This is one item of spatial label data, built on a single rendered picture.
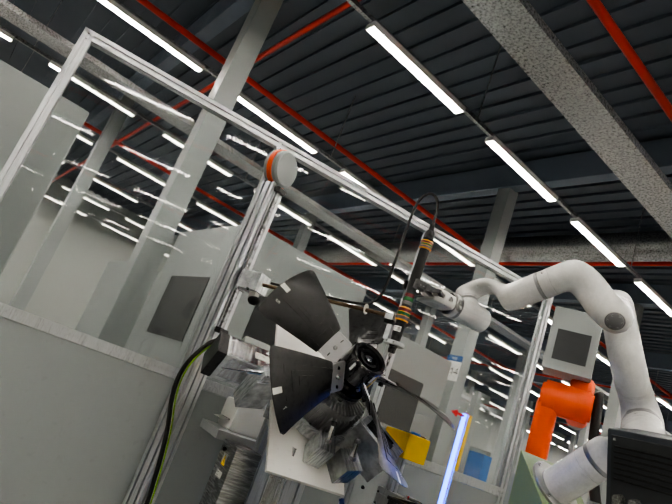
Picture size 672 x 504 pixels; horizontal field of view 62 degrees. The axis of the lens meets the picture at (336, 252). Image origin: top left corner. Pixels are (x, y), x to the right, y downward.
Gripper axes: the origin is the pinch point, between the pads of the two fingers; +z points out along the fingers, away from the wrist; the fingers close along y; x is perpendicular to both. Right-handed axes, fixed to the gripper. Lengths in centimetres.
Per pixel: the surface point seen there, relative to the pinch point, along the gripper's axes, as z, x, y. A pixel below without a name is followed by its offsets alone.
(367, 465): -5, -57, 1
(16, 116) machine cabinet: 150, 33, 153
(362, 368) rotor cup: 12.6, -32.1, -8.4
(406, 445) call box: -31, -48, 21
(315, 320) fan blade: 25.5, -22.6, 6.1
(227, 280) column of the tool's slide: 44, -14, 56
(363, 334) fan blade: 5.2, -19.4, 11.6
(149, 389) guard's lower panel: 52, -61, 71
